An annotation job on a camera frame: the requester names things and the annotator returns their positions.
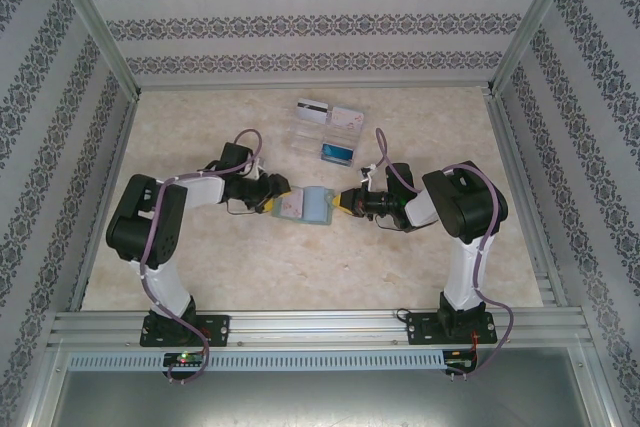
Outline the single pink floral card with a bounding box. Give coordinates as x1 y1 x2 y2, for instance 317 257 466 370
277 189 306 221

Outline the green card holder wallet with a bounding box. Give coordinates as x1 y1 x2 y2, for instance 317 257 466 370
269 185 335 227

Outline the clear acrylic card organizer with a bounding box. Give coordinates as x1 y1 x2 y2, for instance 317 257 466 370
288 96 366 169

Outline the blue card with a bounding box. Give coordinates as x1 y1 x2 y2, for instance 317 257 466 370
319 144 355 166

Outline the pink floral card stack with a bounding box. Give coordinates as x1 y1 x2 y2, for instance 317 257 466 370
329 106 364 133

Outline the white card with magnetic stripe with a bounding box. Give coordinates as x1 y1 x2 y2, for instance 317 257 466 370
295 99 329 123

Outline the left controller board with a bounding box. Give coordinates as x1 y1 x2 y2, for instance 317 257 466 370
163 351 207 367

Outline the controller board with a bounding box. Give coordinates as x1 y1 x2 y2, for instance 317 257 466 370
444 349 479 373
163 351 207 367

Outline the right controller board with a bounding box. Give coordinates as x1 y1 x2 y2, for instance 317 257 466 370
444 349 479 373

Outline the grey metal sheet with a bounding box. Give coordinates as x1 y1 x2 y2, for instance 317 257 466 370
29 346 616 427

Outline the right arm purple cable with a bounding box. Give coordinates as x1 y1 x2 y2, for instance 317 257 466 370
374 126 516 383

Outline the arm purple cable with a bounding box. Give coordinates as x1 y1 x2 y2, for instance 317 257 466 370
374 126 516 383
138 128 267 386

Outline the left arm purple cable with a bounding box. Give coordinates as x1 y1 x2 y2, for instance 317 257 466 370
138 128 267 386

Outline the aluminium mounting rail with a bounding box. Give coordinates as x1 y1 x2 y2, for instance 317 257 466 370
47 310 594 348

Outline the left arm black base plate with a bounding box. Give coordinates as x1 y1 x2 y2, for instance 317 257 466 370
139 314 232 348

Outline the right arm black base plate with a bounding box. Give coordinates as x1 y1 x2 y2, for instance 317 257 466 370
405 311 499 346

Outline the left aluminium side rail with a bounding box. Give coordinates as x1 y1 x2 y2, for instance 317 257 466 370
67 96 141 313

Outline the aluminium side rail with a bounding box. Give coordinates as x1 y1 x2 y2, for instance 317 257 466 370
487 94 569 308
67 96 141 313

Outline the right aluminium side rail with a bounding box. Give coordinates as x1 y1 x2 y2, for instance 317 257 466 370
487 94 569 308

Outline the slotted grey cable duct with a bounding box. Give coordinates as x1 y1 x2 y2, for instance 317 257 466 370
67 351 446 372

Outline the left aluminium frame post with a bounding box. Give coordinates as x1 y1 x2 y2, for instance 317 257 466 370
42 0 141 98

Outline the aluminium frame post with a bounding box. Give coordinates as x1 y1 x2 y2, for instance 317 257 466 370
487 0 586 96
42 0 141 98

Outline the right aluminium frame post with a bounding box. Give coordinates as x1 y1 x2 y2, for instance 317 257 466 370
487 0 586 96

